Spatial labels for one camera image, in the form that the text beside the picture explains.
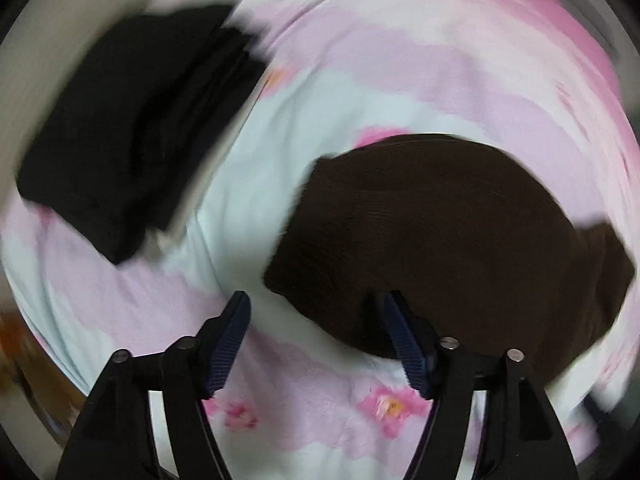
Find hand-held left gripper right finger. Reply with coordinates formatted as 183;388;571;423
383;290;582;480

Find pink floral blanket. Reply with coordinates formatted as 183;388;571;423
0;0;640;480

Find dark brown pants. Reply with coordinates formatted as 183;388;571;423
263;133;636;390

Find black folded garment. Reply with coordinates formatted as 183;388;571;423
16;5;267;266

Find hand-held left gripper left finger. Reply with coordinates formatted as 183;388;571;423
55;290;252;480

